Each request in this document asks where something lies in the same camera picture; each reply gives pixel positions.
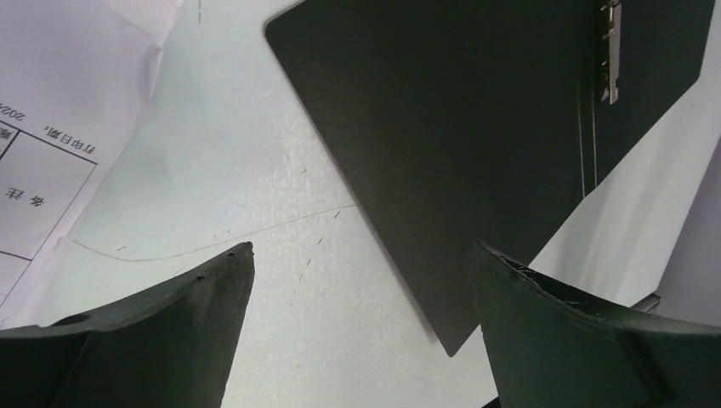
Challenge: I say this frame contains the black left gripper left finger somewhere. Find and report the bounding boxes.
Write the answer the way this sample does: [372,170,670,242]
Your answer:
[1,242,255,407]

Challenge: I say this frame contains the metal folder clip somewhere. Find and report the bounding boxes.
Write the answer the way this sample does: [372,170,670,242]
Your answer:
[595,1,622,105]

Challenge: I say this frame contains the red and black folder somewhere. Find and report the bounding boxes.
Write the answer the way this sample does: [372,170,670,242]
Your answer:
[264,1,715,356]

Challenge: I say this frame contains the white printed paper files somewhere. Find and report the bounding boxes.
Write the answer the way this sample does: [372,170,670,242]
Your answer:
[1,1,183,329]

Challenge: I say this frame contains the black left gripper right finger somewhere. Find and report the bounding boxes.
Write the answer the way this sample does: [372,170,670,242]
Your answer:
[468,243,720,407]

